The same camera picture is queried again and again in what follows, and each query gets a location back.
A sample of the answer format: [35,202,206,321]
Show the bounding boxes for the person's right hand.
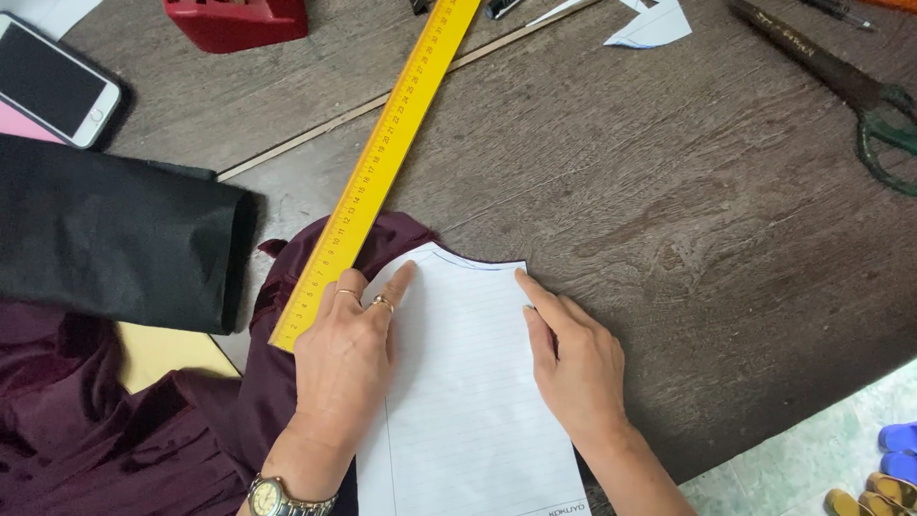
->
[513,269,631,447]

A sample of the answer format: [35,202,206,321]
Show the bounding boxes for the person's left hand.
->
[267,259,420,474]

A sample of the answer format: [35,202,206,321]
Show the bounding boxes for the white lined paper pattern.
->
[354,241,593,516]

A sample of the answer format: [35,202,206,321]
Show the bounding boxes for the long yellow ruler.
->
[268,0,482,354]

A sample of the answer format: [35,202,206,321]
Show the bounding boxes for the gold and silver wristwatch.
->
[247,473,340,516]

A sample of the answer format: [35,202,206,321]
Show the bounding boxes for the yellow cardboard sheet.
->
[116,322,242,394]

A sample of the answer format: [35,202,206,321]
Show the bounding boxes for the thin wooden strip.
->
[216,0,604,182]

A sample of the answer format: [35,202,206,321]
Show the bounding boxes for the maroon fabric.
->
[0,210,531,516]

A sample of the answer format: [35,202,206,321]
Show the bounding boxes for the black fabric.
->
[0,132,256,335]

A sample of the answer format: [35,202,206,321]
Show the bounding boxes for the gold shoe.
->
[823,488,896,516]
[864,472,917,511]

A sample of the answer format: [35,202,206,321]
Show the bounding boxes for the blue slipper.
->
[880,451,917,485]
[877,421,917,454]

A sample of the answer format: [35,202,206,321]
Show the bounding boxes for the white paper scrap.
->
[603,0,693,50]

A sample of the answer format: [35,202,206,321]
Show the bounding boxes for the red plastic box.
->
[162,0,309,55]

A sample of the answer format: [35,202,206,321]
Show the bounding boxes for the narrow white paper strip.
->
[526,0,587,29]

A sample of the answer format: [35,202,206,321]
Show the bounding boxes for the large dark tailor scissors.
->
[728,0,917,199]

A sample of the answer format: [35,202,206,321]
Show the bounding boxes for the pink paper sheet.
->
[0,100,67,146]

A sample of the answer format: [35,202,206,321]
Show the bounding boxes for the white smartphone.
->
[0,11,123,151]

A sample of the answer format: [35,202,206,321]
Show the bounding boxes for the black pen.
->
[801,0,878,32]

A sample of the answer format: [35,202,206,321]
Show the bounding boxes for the white paper sheet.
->
[0,0,106,41]

